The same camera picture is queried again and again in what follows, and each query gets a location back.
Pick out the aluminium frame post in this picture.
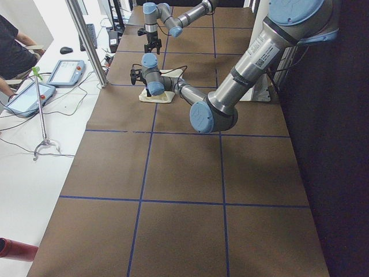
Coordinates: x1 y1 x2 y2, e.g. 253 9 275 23
65 0 108 88

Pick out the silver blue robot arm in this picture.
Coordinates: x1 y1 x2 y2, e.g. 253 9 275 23
130 1 341 133
137 0 219 55

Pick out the person in black shirt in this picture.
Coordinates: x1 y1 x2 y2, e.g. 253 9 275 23
1 16 45 99

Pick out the cream long sleeve shirt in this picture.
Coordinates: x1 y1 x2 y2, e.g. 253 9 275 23
139 69 183 103

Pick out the near teach pendant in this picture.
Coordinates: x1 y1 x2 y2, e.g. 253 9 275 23
5 82 56 118

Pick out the far teach pendant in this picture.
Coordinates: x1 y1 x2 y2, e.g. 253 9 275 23
47 59 85 87

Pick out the green tipped grabber stick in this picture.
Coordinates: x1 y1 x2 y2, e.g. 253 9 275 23
32 66 61 161

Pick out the teach pendant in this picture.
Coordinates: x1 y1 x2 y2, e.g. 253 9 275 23
47 59 85 87
5 82 56 118

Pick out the red fire extinguisher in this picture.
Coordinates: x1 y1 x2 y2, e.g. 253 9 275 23
1 238 39 262

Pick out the black keyboard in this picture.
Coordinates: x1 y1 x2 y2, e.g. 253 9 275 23
78 24 97 51

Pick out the black box with white label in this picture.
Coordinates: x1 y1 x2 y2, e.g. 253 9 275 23
107 29 119 53

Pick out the black computer mouse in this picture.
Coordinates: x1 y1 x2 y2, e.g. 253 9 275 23
59 47 73 55

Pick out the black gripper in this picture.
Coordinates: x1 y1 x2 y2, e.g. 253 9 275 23
137 28 162 54
130 65 150 97

